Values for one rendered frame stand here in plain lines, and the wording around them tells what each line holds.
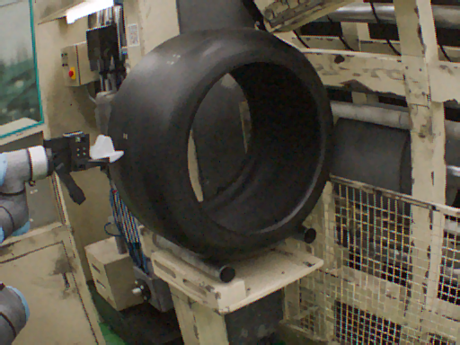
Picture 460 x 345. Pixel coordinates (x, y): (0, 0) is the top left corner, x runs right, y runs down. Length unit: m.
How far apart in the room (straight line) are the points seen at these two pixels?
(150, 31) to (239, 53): 0.39
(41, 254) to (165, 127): 0.90
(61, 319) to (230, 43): 1.25
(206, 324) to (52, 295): 0.59
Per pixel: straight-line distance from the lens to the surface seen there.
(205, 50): 1.26
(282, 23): 1.67
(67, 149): 1.22
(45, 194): 1.93
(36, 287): 1.97
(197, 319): 1.87
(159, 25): 1.60
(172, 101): 1.21
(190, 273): 1.50
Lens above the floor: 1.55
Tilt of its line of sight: 17 degrees down
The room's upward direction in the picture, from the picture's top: 8 degrees counter-clockwise
